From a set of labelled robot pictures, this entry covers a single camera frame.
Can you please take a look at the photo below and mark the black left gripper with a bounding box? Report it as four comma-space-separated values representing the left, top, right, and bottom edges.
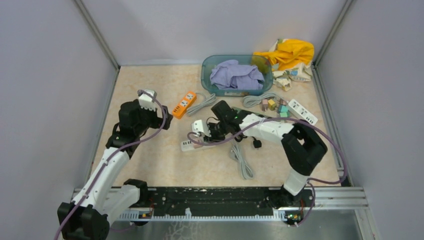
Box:
134, 99, 173, 135

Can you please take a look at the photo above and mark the orange power strip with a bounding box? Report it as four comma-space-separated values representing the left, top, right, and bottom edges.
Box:
171, 91, 197, 119

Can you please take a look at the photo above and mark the small white power strip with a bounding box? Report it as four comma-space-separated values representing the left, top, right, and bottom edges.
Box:
180, 140, 214, 153

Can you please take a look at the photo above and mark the grey power strip cable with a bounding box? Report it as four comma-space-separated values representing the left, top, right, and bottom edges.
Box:
242, 92, 282, 109

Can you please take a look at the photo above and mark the small strip grey cable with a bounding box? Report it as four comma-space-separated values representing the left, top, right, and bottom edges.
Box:
229, 141, 255, 181

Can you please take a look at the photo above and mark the green power strip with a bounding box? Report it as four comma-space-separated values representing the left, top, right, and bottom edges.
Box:
231, 106, 274, 119

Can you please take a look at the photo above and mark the yellow usb charger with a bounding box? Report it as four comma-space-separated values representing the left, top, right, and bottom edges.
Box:
267, 99, 277, 111

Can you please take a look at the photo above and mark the light green usb charger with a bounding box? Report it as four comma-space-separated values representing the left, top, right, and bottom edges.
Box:
279, 111, 290, 118

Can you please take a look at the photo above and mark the teal usb charger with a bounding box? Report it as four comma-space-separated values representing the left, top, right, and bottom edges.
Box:
278, 105, 289, 113

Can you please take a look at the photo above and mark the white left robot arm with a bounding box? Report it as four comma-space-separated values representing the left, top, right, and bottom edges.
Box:
54, 97, 173, 240

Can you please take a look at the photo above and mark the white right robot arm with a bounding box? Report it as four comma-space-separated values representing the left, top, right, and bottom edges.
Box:
206, 100, 328, 206

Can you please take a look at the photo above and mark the purple cloth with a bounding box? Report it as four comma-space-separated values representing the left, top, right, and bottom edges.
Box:
209, 59, 265, 90

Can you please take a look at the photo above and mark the teal plastic basin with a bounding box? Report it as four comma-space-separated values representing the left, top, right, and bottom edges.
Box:
200, 54, 273, 97

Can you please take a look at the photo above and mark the white patterned cloth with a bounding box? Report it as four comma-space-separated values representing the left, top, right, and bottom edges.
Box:
272, 62, 313, 92

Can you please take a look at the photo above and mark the yellow cloth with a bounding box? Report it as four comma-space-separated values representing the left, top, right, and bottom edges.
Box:
253, 38, 315, 71

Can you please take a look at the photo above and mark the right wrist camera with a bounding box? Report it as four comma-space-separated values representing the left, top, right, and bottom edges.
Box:
191, 119, 211, 137

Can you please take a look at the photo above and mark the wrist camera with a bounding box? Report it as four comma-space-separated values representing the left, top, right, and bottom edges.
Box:
137, 89, 157, 111
191, 119, 211, 137

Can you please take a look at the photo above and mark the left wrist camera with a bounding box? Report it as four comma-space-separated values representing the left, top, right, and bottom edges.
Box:
137, 89, 157, 111

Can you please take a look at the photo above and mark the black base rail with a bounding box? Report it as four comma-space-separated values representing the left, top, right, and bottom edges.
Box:
132, 187, 313, 217

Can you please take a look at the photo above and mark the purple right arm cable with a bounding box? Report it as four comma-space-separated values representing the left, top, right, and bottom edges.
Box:
187, 117, 349, 227

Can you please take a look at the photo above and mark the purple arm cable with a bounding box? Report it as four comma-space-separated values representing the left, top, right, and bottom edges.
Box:
53, 90, 169, 240
187, 117, 349, 227

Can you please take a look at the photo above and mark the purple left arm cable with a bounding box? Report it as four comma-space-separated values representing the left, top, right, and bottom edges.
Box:
53, 90, 169, 240

